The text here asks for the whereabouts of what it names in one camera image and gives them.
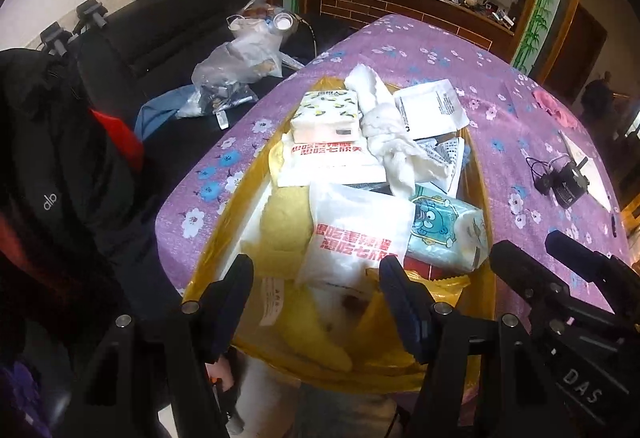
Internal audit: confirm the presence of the pink cloth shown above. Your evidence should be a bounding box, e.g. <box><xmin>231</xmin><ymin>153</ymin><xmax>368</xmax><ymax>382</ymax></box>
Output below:
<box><xmin>531</xmin><ymin>88</ymin><xmax>578</xmax><ymax>129</ymax></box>

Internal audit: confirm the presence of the blue cloth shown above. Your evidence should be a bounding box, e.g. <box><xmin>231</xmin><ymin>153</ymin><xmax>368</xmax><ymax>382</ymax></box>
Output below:
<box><xmin>134</xmin><ymin>85</ymin><xmax>201</xmax><ymax>141</ymax></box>

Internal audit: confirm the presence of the red garment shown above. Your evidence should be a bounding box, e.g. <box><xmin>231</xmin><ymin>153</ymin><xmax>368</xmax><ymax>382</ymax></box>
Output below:
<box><xmin>90</xmin><ymin>110</ymin><xmax>146</xmax><ymax>169</ymax></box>

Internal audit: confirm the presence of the white cloth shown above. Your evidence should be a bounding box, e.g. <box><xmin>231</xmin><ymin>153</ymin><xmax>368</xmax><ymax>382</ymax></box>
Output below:
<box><xmin>345</xmin><ymin>62</ymin><xmax>451</xmax><ymax>199</ymax></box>

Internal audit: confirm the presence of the black jacket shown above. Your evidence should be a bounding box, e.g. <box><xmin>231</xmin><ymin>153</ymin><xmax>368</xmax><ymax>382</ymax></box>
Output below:
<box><xmin>0</xmin><ymin>48</ymin><xmax>151</xmax><ymax>369</ymax></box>

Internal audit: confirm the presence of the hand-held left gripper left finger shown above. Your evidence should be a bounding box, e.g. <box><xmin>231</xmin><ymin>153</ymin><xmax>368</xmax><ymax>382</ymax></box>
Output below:
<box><xmin>65</xmin><ymin>254</ymin><xmax>255</xmax><ymax>438</ymax></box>

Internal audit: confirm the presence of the black camera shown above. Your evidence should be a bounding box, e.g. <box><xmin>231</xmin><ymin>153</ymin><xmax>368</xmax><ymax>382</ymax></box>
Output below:
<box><xmin>527</xmin><ymin>155</ymin><xmax>591</xmax><ymax>211</ymax></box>

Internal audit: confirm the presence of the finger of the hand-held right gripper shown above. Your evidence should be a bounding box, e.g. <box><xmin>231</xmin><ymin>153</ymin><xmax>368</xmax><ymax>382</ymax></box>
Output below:
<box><xmin>544</xmin><ymin>230</ymin><xmax>628</xmax><ymax>291</ymax></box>
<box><xmin>489</xmin><ymin>240</ymin><xmax>568</xmax><ymax>319</ymax></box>

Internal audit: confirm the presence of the white packet black text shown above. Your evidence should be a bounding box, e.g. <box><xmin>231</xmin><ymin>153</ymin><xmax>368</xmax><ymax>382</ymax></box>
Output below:
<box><xmin>392</xmin><ymin>78</ymin><xmax>470</xmax><ymax>139</ymax></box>

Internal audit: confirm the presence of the wooden door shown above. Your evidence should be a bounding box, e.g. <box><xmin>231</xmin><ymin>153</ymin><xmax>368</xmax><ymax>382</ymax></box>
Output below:
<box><xmin>540</xmin><ymin>2</ymin><xmax>608</xmax><ymax>93</ymax></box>

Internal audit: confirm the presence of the clear plastic bag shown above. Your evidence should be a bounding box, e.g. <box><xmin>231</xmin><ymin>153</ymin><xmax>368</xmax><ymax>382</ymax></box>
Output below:
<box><xmin>192</xmin><ymin>38</ymin><xmax>287</xmax><ymax>89</ymax></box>

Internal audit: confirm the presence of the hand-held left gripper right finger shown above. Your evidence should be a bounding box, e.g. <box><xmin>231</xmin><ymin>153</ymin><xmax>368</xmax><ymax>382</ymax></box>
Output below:
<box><xmin>378</xmin><ymin>255</ymin><xmax>533</xmax><ymax>438</ymax></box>

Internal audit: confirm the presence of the white paper sheet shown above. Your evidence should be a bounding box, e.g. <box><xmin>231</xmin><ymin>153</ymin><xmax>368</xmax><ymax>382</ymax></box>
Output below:
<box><xmin>557</xmin><ymin>130</ymin><xmax>613</xmax><ymax>211</ymax></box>

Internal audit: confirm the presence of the teal cartoon tissue pack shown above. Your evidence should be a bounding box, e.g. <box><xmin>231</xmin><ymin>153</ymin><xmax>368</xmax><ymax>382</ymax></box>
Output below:
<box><xmin>405</xmin><ymin>183</ymin><xmax>490</xmax><ymax>275</ymax></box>

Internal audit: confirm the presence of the black clamp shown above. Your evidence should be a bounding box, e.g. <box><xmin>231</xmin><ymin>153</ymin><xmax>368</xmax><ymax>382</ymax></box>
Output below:
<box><xmin>39</xmin><ymin>22</ymin><xmax>71</xmax><ymax>56</ymax></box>
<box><xmin>75</xmin><ymin>0</ymin><xmax>110</xmax><ymax>31</ymax></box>

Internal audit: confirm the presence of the lemon print tissue pack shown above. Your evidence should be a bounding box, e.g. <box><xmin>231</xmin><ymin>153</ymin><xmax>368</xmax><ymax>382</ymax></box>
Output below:
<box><xmin>291</xmin><ymin>89</ymin><xmax>362</xmax><ymax>143</ymax></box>

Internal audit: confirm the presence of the yellow plastic bag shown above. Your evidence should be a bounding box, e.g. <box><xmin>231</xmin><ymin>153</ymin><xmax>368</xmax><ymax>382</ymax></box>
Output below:
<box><xmin>182</xmin><ymin>78</ymin><xmax>498</xmax><ymax>394</ymax></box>

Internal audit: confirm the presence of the purple floral tablecloth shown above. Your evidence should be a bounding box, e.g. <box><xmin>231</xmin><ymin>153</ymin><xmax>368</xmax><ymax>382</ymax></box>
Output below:
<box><xmin>155</xmin><ymin>14</ymin><xmax>631</xmax><ymax>319</ymax></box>

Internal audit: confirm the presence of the white packet red print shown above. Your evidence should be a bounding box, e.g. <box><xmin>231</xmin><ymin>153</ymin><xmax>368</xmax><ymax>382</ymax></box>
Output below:
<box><xmin>277</xmin><ymin>138</ymin><xmax>388</xmax><ymax>189</ymax></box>
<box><xmin>295</xmin><ymin>180</ymin><xmax>418</xmax><ymax>289</ymax></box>

